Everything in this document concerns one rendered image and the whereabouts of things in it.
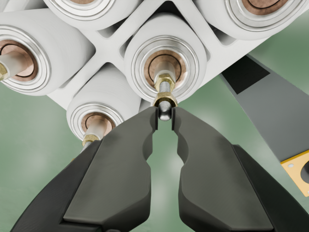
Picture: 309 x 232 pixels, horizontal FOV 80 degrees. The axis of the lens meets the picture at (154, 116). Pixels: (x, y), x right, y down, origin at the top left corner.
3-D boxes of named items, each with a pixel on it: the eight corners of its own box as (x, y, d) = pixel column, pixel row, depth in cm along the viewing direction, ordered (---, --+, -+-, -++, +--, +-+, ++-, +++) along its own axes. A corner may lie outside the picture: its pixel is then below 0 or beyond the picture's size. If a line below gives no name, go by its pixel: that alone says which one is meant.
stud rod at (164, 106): (162, 70, 19) (161, 107, 13) (171, 74, 19) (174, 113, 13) (158, 78, 19) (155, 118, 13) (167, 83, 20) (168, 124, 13)
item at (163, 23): (129, 39, 36) (105, 70, 21) (165, -2, 32) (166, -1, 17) (163, 73, 40) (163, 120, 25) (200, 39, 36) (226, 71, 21)
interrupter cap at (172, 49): (117, 69, 21) (117, 71, 21) (166, 16, 18) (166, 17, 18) (163, 110, 24) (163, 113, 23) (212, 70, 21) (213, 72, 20)
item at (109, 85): (110, 47, 37) (72, 81, 22) (152, 68, 39) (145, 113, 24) (96, 86, 42) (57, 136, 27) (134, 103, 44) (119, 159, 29)
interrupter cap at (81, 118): (79, 90, 23) (77, 93, 22) (135, 115, 25) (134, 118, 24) (66, 133, 27) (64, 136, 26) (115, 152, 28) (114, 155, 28)
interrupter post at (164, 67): (149, 69, 21) (147, 80, 18) (165, 55, 20) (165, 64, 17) (164, 84, 22) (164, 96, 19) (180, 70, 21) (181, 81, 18)
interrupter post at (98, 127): (93, 114, 25) (84, 129, 22) (110, 122, 25) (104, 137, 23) (88, 127, 26) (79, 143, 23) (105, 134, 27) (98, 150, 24)
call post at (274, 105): (240, 47, 43) (359, 126, 17) (254, 69, 45) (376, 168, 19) (213, 66, 45) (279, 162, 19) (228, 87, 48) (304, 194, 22)
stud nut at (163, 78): (161, 70, 17) (161, 73, 17) (177, 77, 18) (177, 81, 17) (152, 88, 18) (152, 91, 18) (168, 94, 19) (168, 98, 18)
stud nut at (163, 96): (160, 87, 14) (160, 91, 13) (180, 95, 14) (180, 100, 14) (150, 107, 15) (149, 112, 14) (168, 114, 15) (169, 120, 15)
